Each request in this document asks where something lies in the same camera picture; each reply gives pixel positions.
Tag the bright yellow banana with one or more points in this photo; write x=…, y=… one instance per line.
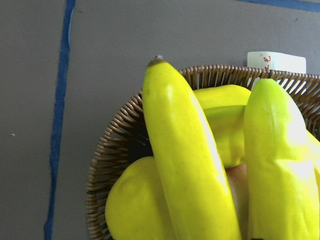
x=194, y=181

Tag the lime yellow banana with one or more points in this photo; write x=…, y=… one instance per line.
x=283, y=193

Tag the brown wicker basket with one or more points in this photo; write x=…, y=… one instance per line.
x=125, y=139

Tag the pale peach apple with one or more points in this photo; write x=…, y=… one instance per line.
x=238, y=182

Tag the yellow bell pepper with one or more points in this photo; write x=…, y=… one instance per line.
x=136, y=208

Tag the white paper tag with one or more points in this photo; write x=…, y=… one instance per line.
x=277, y=61

